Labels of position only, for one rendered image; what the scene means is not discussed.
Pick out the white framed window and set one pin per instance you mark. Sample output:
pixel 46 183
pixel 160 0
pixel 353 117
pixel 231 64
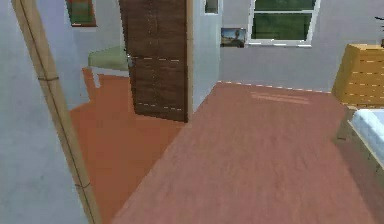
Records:
pixel 282 22

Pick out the small white framed picture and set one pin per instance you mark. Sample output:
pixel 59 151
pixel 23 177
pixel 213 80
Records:
pixel 211 6

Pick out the small framed landscape picture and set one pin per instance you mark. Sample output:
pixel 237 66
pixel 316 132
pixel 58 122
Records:
pixel 233 37

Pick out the dark brown room door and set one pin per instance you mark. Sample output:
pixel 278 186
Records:
pixel 156 60

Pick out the yellow wooden chest of drawers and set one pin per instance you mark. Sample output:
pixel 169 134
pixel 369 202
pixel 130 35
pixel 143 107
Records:
pixel 361 75

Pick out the bed with white mattress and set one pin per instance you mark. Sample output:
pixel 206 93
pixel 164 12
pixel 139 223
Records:
pixel 368 133

